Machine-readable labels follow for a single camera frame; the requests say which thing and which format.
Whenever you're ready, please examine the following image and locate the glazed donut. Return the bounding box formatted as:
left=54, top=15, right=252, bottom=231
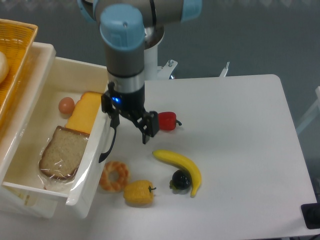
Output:
left=99, top=161, right=131, bottom=193

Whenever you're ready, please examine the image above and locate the pale bread roll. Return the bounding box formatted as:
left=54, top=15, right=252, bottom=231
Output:
left=0, top=52, right=9, bottom=83

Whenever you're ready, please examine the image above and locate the brown bread slice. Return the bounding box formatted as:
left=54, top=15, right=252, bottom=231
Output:
left=38, top=126, right=90, bottom=180

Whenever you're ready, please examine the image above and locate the orange woven basket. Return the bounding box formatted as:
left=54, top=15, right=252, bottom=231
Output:
left=0, top=19, right=38, bottom=125

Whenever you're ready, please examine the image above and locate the brown egg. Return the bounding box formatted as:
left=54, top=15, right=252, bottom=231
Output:
left=58, top=97, right=75, bottom=115

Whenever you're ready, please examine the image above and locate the red bell pepper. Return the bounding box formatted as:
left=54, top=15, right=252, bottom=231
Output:
left=158, top=111, right=182, bottom=131

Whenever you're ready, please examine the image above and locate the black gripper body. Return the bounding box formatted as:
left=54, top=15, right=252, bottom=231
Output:
left=101, top=82, right=150, bottom=123

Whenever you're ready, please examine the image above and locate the orange cake slice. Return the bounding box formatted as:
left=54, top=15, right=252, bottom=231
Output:
left=65, top=91, right=102, bottom=135

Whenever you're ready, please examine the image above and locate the yellow bell pepper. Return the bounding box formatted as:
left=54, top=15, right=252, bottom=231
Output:
left=123, top=180, right=157, bottom=206

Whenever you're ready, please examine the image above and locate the white table bracket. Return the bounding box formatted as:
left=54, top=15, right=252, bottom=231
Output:
left=219, top=61, right=230, bottom=78

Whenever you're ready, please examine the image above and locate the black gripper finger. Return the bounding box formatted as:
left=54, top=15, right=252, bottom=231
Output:
left=108, top=109, right=120, bottom=130
left=138, top=111, right=160, bottom=144

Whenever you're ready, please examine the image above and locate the dark mangosteen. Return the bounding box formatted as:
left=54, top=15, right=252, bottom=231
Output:
left=169, top=169, right=192, bottom=194

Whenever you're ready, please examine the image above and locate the yellow banana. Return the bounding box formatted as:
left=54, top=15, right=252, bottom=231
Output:
left=152, top=149, right=202, bottom=198

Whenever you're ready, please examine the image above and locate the white frame at right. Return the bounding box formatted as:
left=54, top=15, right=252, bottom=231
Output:
left=295, top=86, right=320, bottom=136

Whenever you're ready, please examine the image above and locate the white drawer cabinet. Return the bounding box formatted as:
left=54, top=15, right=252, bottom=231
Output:
left=0, top=42, right=57, bottom=218

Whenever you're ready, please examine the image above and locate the white drawer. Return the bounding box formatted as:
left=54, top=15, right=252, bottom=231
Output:
left=0, top=57, right=114, bottom=219

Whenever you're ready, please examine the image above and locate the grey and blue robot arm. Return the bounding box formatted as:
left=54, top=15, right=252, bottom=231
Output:
left=77, top=0, right=203, bottom=144

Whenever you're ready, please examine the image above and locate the black device at edge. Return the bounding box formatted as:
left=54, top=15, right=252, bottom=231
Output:
left=300, top=203, right=320, bottom=230

